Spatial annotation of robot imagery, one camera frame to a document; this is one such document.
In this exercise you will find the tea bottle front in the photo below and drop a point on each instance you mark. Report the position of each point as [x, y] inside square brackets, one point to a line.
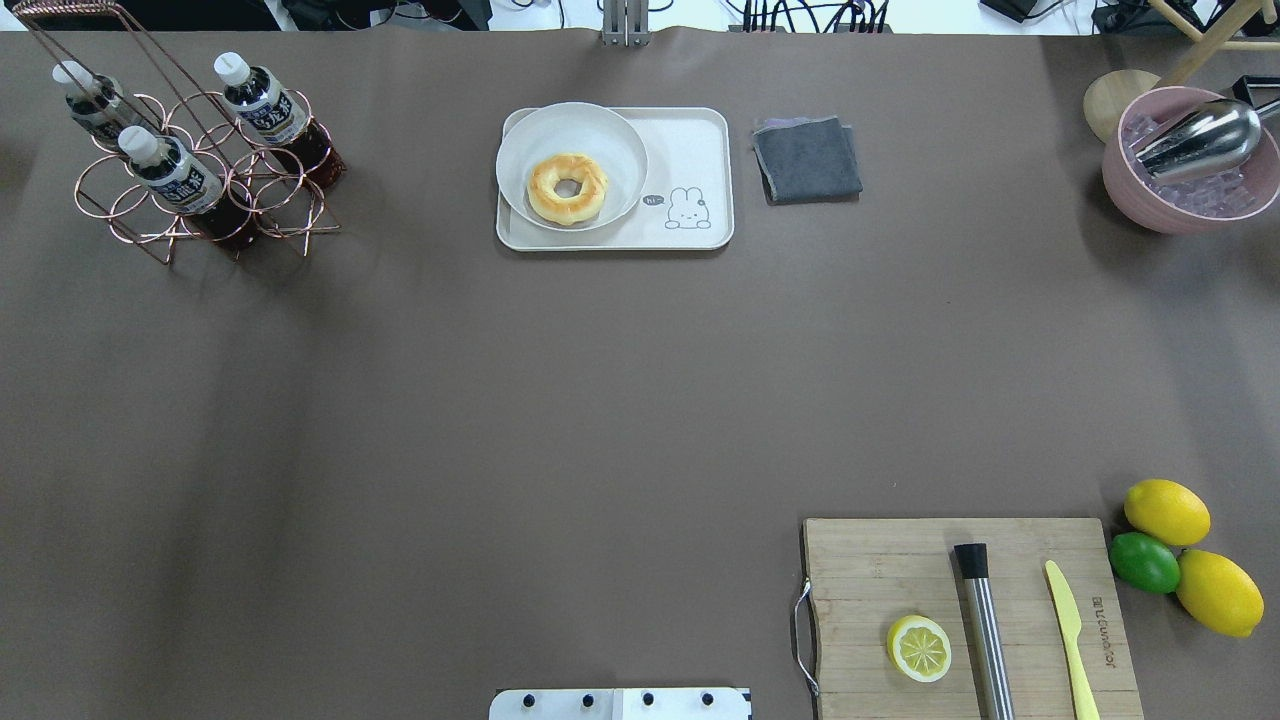
[182, 183]

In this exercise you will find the tea bottle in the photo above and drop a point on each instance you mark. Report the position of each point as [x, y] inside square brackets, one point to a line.
[276, 118]
[96, 103]
[182, 183]

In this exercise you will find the white bunny tray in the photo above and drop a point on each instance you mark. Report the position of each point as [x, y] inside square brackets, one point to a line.
[686, 202]

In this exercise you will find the tea bottle back right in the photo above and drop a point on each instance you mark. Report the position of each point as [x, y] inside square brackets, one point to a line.
[276, 118]

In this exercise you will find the tea bottle back left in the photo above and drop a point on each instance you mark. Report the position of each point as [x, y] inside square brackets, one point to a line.
[96, 103]

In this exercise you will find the glazed donut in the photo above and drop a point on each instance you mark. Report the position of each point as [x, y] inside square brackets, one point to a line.
[567, 188]

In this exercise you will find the white plate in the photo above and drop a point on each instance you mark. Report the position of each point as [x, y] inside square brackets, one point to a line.
[590, 129]

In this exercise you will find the grey folded cloth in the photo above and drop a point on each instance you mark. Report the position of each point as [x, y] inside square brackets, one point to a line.
[807, 159]

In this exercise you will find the wooden cutting board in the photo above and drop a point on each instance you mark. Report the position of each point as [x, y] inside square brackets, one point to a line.
[868, 573]

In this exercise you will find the half lemon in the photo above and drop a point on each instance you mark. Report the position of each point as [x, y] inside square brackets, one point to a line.
[919, 648]

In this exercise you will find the wooden glass stand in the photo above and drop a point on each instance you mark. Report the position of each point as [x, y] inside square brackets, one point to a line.
[1108, 96]

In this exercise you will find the green lime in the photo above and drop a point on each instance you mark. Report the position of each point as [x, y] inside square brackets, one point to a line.
[1144, 562]

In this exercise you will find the yellow lemon upper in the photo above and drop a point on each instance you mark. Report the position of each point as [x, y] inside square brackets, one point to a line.
[1167, 511]

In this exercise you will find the yellow lemon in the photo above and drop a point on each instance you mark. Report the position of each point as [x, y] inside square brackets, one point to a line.
[1167, 511]
[1219, 594]

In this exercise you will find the yellow plastic knife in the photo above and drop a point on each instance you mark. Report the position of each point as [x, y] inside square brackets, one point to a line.
[1070, 625]

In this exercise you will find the pink ice bowl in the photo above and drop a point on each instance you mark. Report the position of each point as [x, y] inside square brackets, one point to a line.
[1125, 185]

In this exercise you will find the yellow lemon lower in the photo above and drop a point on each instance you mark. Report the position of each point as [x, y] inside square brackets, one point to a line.
[1219, 594]

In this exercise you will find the metal ice scoop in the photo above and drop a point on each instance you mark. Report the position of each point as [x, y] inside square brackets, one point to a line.
[1214, 136]

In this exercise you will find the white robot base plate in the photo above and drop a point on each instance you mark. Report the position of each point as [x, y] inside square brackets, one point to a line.
[623, 703]

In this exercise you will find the copper wire bottle rack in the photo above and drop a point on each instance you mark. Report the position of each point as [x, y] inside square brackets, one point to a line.
[285, 207]

